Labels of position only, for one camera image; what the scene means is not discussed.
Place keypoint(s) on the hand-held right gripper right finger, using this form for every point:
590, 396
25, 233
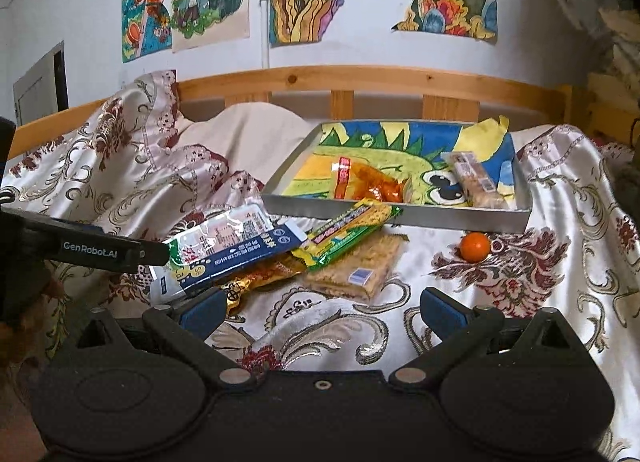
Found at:
442, 314

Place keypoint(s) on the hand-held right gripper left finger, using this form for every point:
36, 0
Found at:
202, 314

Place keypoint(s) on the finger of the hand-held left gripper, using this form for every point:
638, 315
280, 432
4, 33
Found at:
155, 253

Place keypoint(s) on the blue white snack packet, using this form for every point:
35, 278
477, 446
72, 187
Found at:
240, 254

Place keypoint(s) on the golden snack packet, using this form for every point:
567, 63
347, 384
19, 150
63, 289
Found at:
265, 274

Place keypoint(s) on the clear sandwich cracker packet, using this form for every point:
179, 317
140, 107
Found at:
350, 267

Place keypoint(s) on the silver metal tray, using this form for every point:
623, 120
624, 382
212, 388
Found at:
400, 219

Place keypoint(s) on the yellow green biscuit packet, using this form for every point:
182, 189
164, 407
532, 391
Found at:
345, 232

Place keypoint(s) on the orange mandarin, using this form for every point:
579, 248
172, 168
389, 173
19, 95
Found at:
475, 247

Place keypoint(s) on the brown biscuit bar packet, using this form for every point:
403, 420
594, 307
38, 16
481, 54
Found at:
475, 179

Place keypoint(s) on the orange chicken feet packet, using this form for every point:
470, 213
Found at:
372, 181

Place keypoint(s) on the white pillow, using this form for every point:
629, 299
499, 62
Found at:
260, 136

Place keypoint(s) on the grey door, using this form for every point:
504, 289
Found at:
37, 86

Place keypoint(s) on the colourful drawing paper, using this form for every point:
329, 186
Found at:
360, 146

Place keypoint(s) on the wooden bed headboard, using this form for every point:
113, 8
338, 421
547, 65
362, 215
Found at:
380, 84

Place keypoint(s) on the floral curtain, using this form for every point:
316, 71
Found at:
590, 16

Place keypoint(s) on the orange-haired figure wall poster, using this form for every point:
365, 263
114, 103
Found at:
145, 6

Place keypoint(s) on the white wall pipe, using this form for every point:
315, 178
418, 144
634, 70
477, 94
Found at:
264, 26

